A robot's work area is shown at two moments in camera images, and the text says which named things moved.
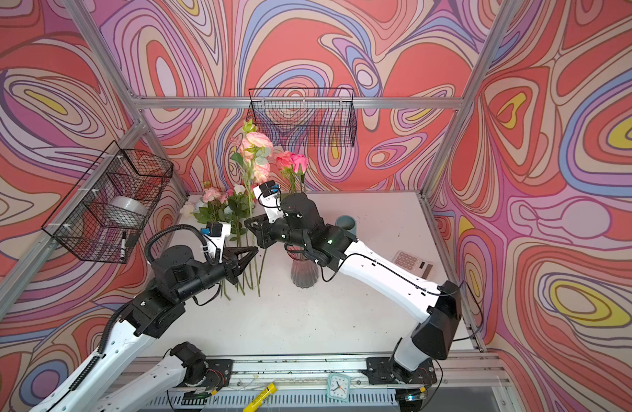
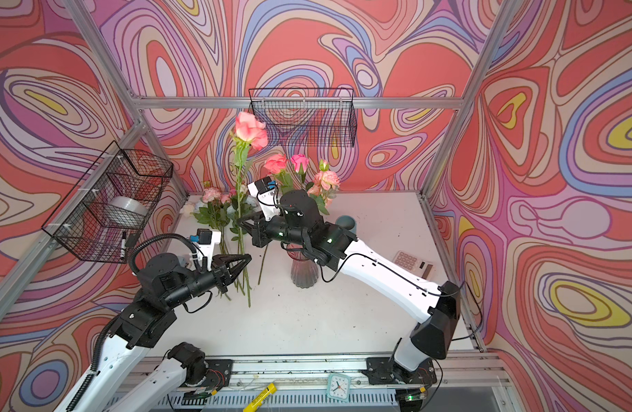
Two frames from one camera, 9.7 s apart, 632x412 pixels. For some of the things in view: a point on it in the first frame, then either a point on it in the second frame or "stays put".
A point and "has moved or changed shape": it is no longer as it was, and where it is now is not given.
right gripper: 260,230 stays put
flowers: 257,153 to 325,184
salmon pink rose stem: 238,212 has moved or changed shape
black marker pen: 123,245 stays put
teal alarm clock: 338,387 stays put
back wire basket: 323,117 stays put
